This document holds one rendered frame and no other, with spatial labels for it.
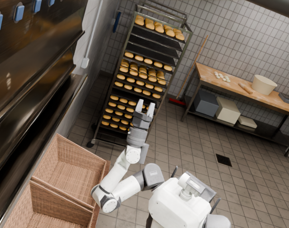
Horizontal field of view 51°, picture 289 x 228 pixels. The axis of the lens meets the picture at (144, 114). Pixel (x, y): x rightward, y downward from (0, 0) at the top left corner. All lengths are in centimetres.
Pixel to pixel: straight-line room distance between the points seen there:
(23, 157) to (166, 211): 70
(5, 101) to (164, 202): 85
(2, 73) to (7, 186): 44
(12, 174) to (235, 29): 508
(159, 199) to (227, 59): 474
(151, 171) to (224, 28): 454
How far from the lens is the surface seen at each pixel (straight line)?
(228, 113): 568
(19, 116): 146
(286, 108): 577
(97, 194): 149
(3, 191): 129
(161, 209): 155
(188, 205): 153
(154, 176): 159
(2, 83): 114
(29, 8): 115
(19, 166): 140
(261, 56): 618
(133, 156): 140
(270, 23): 606
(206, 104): 553
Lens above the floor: 234
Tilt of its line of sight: 27 degrees down
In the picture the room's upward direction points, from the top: 22 degrees clockwise
